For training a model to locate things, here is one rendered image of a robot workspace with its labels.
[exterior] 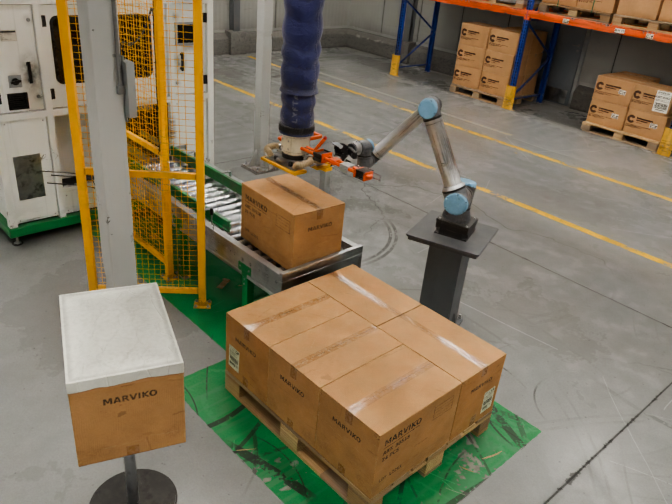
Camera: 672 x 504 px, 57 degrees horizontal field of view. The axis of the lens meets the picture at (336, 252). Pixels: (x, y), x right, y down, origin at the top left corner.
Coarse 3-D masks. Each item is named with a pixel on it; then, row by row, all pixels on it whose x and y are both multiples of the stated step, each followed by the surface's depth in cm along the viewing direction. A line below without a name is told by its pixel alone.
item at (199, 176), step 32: (64, 0) 343; (160, 0) 350; (64, 32) 351; (192, 32) 359; (64, 64) 359; (128, 128) 383; (192, 224) 416; (96, 288) 431; (160, 288) 435; (192, 288) 439
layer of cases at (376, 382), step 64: (256, 320) 340; (320, 320) 345; (384, 320) 350; (448, 320) 356; (256, 384) 340; (320, 384) 297; (384, 384) 301; (448, 384) 305; (320, 448) 308; (384, 448) 277
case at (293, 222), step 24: (264, 192) 397; (288, 192) 400; (312, 192) 404; (264, 216) 397; (288, 216) 375; (312, 216) 379; (336, 216) 393; (264, 240) 404; (288, 240) 381; (312, 240) 388; (336, 240) 402; (288, 264) 388
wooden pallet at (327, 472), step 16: (240, 384) 353; (240, 400) 359; (256, 400) 359; (256, 416) 349; (272, 416) 348; (272, 432) 340; (288, 432) 327; (464, 432) 335; (480, 432) 352; (304, 448) 329; (320, 464) 320; (432, 464) 322; (336, 480) 312; (400, 480) 302; (352, 496) 298
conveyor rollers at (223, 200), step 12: (156, 168) 528; (180, 180) 507; (192, 180) 513; (192, 192) 487; (216, 192) 492; (228, 192) 498; (216, 204) 472; (228, 204) 479; (240, 204) 477; (228, 216) 461; (240, 216) 458; (240, 228) 439; (240, 240) 421; (276, 264) 399
